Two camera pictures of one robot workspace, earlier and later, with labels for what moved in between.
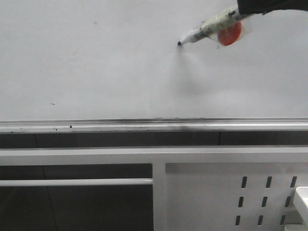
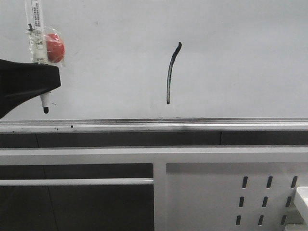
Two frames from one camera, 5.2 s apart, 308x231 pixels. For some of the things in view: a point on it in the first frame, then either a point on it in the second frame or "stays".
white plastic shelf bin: (297, 219) stays
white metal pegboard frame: (195, 188) stays
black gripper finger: (252, 6) to (20, 82)
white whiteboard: (86, 59) stays
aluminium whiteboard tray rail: (154, 125) stays
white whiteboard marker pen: (207, 27) to (37, 28)
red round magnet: (229, 35) to (55, 48)
